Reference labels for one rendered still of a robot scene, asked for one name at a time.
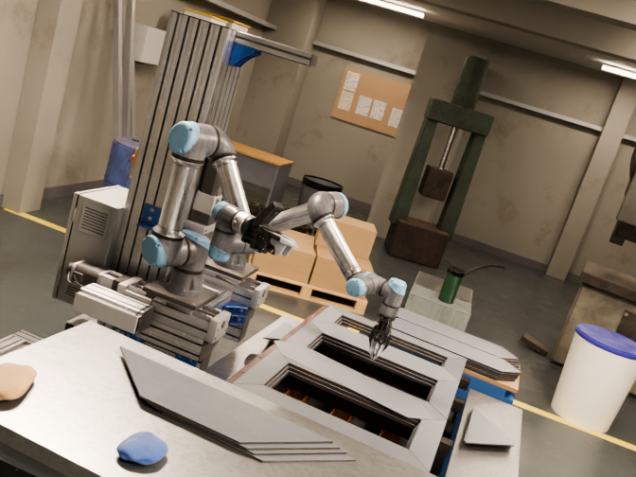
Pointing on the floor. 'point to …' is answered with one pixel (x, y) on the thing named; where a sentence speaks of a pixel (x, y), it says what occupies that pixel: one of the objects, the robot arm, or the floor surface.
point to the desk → (256, 173)
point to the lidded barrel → (595, 378)
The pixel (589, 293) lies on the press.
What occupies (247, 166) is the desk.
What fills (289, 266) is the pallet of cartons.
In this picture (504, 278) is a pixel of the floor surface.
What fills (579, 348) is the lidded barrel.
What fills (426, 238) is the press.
